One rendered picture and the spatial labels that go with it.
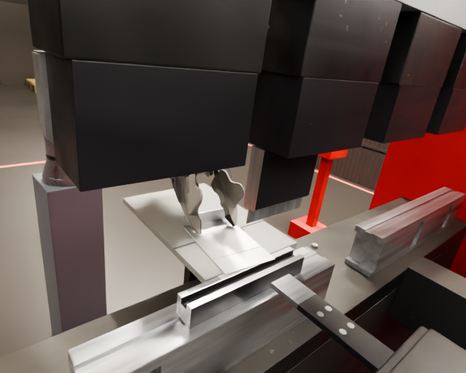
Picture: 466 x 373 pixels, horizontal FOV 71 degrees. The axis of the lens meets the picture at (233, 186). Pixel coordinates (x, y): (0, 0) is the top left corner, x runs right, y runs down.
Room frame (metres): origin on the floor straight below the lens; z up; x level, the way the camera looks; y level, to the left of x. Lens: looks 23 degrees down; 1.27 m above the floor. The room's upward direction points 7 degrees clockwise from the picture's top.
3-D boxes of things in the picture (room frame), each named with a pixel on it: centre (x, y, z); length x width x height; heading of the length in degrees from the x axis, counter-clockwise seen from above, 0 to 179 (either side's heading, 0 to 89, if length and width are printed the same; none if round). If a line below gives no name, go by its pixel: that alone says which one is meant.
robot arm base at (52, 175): (1.06, 0.60, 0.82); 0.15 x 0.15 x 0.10
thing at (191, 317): (0.36, -0.04, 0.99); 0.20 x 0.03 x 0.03; 132
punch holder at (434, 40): (0.53, -0.22, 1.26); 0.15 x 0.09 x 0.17; 132
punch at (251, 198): (0.38, -0.06, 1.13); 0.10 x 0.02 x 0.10; 132
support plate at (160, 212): (0.49, 0.04, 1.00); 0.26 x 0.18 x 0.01; 42
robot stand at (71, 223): (1.06, 0.60, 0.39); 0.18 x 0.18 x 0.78; 46
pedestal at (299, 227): (2.21, -0.63, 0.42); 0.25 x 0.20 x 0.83; 42
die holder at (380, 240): (0.75, -0.47, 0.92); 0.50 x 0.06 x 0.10; 132
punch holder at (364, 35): (0.40, -0.08, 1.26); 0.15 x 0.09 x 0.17; 132
